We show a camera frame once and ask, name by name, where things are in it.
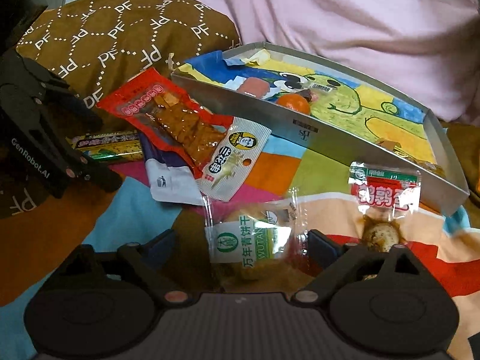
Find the pink bed sheet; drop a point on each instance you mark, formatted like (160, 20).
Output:
(337, 18)

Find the orange tangerine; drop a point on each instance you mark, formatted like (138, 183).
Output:
(294, 104)

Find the white purple snack packet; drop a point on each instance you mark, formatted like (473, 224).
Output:
(167, 183)

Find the brown patterned pillow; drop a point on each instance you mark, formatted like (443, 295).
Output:
(112, 26)

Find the green white biscuit packet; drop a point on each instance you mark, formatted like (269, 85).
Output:
(243, 240)

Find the red dried tofu snack packet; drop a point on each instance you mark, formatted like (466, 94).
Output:
(176, 120)

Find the grey box with cartoon drawing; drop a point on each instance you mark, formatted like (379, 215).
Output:
(262, 116)

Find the quail egg snack packet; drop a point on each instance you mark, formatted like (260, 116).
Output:
(382, 195)

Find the gold foil snack packet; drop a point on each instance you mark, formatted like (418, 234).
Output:
(423, 165)

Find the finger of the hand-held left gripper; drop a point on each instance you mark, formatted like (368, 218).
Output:
(80, 107)
(101, 178)

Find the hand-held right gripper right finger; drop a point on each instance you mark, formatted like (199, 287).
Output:
(320, 249)

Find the colourful cartoon printed blanket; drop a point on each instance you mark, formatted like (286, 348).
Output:
(123, 202)

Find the green yellow candy bar packet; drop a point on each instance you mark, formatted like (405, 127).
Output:
(112, 146)

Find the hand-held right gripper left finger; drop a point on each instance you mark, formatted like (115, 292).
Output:
(159, 247)

